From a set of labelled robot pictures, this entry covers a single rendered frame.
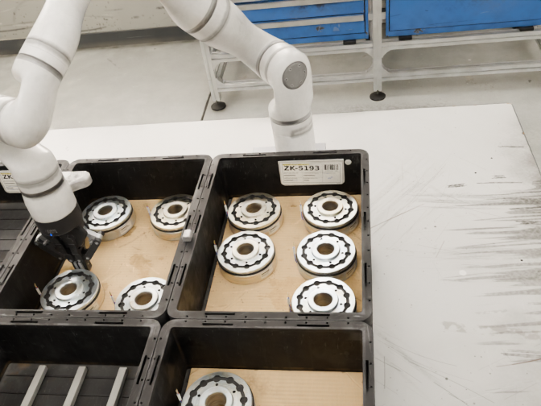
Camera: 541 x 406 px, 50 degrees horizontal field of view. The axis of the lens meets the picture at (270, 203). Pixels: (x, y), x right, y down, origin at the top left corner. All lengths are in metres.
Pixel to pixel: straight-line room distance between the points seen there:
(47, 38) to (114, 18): 3.10
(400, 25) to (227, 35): 1.85
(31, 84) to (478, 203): 0.93
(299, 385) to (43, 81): 0.58
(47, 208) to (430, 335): 0.69
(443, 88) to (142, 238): 2.23
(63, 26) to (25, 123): 0.16
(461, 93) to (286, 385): 2.38
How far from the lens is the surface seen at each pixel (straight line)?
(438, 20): 2.90
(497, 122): 1.61
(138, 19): 3.98
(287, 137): 1.27
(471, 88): 3.13
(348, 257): 1.00
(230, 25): 1.10
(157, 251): 1.12
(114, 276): 1.11
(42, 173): 0.95
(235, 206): 1.13
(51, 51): 0.94
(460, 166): 1.45
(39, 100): 0.91
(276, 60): 1.18
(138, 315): 0.89
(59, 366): 1.02
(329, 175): 1.13
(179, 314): 0.87
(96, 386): 0.97
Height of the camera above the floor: 1.59
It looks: 41 degrees down
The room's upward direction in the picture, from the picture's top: 10 degrees counter-clockwise
